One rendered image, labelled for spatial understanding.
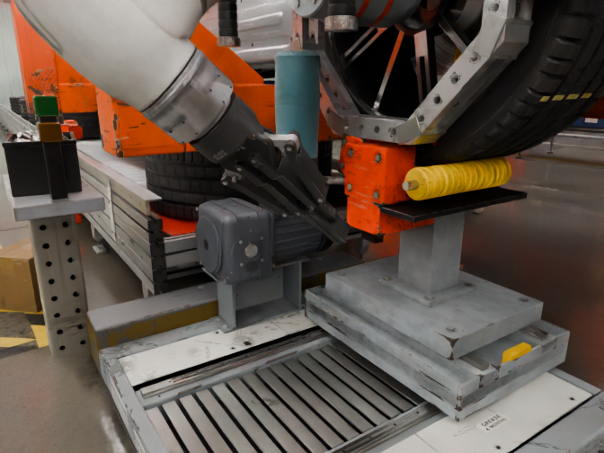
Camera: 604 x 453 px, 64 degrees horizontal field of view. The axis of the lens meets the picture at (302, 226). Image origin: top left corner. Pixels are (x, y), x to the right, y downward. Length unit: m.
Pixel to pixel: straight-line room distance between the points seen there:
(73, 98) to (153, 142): 1.94
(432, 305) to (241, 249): 0.44
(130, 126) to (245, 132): 0.67
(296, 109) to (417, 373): 0.56
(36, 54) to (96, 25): 2.60
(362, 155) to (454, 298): 0.39
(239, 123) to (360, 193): 0.48
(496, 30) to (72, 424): 1.07
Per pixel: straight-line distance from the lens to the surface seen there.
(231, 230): 1.07
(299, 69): 0.94
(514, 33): 0.78
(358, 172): 0.96
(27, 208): 1.10
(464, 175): 0.93
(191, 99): 0.50
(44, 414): 1.24
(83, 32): 0.49
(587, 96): 0.97
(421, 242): 1.08
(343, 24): 0.66
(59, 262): 1.34
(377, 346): 1.08
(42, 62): 3.08
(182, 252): 1.39
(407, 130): 0.87
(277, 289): 1.38
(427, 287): 1.10
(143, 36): 0.49
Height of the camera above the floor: 0.68
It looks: 17 degrees down
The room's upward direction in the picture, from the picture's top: straight up
